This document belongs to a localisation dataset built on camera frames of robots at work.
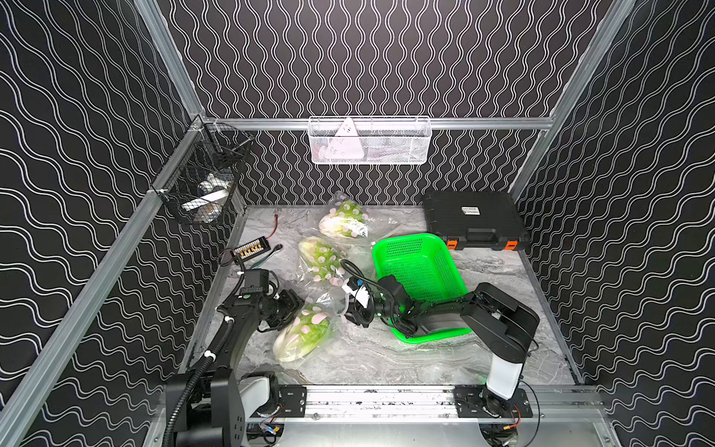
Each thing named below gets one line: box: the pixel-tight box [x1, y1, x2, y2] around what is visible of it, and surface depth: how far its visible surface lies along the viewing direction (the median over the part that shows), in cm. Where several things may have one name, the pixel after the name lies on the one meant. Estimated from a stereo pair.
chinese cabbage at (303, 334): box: [272, 305, 331, 363], surface depth 77 cm
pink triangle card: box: [325, 117, 365, 161], surface depth 92 cm
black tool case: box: [422, 190, 530, 251], surface depth 109 cm
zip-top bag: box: [271, 292, 350, 369], surface depth 79 cm
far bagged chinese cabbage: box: [318, 189, 402, 240], surface depth 109 cm
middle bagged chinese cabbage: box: [297, 236, 346, 286], surface depth 97 cm
